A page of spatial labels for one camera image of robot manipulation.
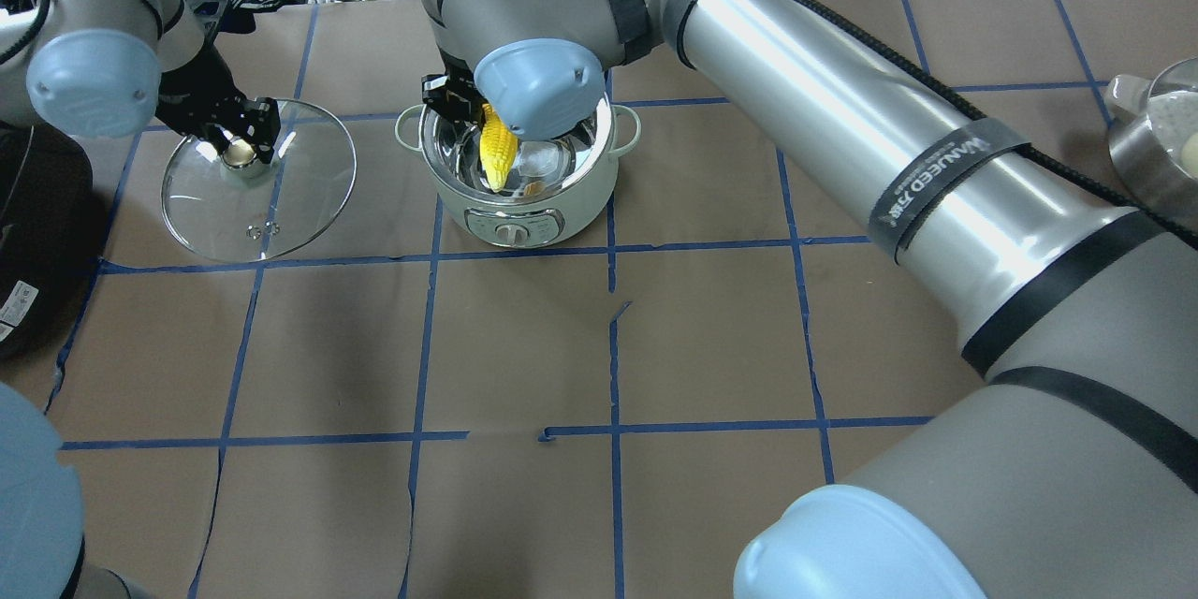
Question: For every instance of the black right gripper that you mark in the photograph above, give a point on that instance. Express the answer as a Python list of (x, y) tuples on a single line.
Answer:
[(456, 100)]

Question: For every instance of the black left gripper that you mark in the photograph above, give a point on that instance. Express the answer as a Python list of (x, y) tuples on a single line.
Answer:
[(199, 94)]

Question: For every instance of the yellow corn cob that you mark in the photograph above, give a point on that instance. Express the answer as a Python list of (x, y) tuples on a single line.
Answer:
[(498, 148)]

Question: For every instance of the glass pot lid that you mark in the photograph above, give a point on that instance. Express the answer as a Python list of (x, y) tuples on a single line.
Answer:
[(235, 203)]

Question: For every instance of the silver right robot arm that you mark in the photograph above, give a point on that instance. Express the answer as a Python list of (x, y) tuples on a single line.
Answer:
[(1071, 472)]

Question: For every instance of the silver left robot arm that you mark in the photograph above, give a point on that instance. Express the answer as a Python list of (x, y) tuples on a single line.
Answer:
[(100, 68)]

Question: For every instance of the pale green electric pot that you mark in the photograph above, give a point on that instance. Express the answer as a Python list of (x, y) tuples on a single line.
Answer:
[(555, 188)]

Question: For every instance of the dark brown rice cooker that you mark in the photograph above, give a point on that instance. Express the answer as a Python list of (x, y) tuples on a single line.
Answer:
[(49, 225)]

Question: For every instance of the steel bowl with food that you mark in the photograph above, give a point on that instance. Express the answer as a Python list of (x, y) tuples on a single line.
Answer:
[(1153, 137)]

